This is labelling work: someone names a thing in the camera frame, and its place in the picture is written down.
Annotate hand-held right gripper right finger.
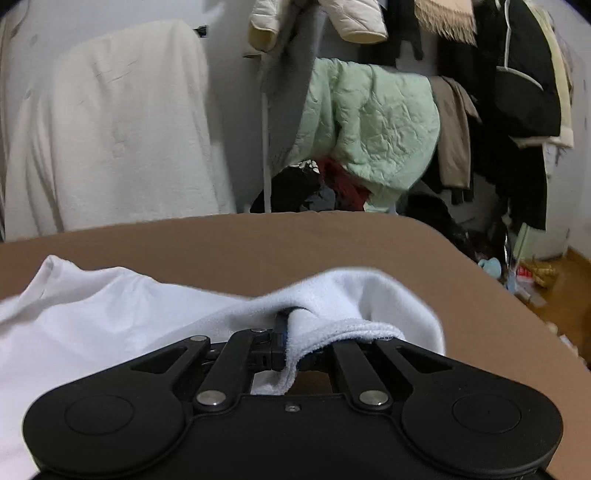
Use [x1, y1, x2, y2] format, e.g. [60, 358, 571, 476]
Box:
[318, 337, 454, 413]

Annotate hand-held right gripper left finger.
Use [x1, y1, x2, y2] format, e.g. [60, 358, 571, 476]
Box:
[130, 311, 291, 413]

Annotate white t-shirt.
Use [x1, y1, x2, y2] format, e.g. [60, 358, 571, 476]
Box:
[0, 255, 446, 480]

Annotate black clothes pile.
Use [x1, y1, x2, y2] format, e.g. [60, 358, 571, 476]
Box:
[252, 164, 324, 214]

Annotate black hanging clothes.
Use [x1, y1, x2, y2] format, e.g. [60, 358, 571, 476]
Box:
[360, 0, 439, 75]

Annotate red garment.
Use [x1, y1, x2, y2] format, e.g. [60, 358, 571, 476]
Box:
[318, 157, 370, 210]

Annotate white rack pole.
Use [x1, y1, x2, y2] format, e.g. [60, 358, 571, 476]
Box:
[261, 88, 273, 214]

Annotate pale green bag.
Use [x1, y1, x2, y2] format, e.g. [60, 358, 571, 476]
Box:
[505, 224, 530, 291]

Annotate yellow red packet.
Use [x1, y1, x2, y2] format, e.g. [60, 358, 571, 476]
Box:
[517, 258, 560, 289]

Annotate green quilted blanket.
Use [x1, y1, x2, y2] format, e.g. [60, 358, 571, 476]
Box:
[284, 58, 439, 213]

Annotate brown hanging garment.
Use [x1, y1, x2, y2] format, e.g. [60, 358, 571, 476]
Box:
[429, 76, 481, 204]

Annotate cream puffer jacket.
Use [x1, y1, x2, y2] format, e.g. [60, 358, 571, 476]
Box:
[248, 0, 387, 49]

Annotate pale yellow garment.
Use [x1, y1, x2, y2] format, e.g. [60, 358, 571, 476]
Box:
[549, 0, 575, 149]

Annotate beige fringed scarf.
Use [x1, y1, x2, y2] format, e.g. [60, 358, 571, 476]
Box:
[413, 0, 478, 47]

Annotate black jacket with white piping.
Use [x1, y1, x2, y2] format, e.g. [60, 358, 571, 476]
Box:
[475, 0, 561, 232]

